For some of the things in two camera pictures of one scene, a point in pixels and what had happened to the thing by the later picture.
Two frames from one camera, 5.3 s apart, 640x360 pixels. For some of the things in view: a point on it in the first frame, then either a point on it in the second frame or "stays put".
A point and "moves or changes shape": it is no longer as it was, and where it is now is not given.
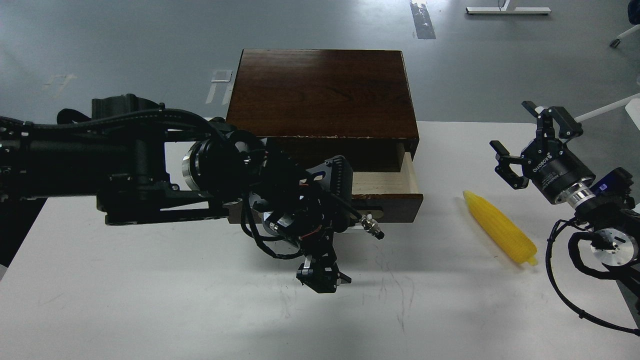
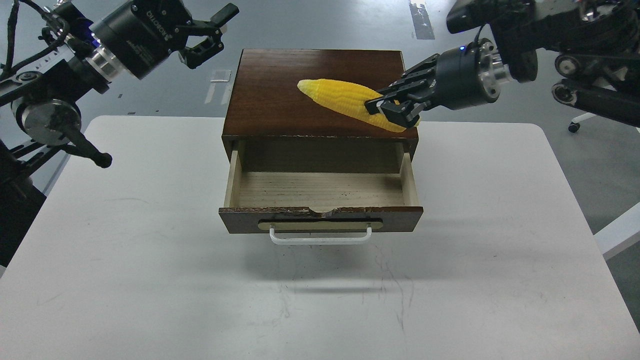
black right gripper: [554, 169] -> [468, 75]
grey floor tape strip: [423, 24] stays put
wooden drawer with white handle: [381, 182] moves or changes shape
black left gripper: [309, 227] -> [143, 33]
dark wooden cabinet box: [353, 105] stays put
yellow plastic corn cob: [514, 243] -> [349, 98]
